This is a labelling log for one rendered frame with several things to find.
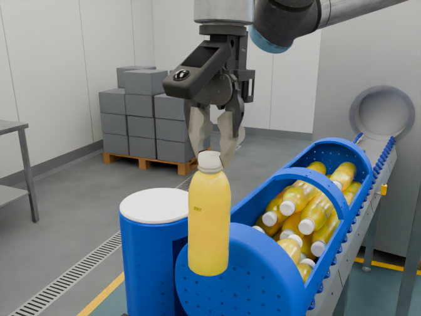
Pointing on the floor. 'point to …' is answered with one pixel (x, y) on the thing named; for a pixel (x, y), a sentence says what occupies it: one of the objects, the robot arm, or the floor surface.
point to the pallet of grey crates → (145, 121)
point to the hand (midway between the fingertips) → (210, 158)
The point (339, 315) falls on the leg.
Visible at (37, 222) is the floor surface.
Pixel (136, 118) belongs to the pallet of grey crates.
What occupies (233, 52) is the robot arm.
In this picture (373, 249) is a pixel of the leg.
